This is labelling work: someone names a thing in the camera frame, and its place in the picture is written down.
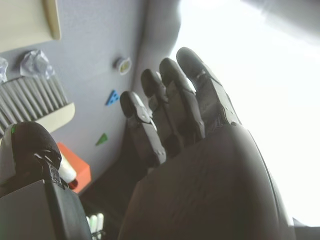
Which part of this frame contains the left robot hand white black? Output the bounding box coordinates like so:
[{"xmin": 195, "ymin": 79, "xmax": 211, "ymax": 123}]
[{"xmin": 0, "ymin": 46, "xmax": 297, "ymax": 240}]

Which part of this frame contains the cream plastic dustpan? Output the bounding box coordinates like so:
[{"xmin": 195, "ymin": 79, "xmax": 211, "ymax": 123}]
[{"xmin": 0, "ymin": 0, "xmax": 62, "ymax": 54}]

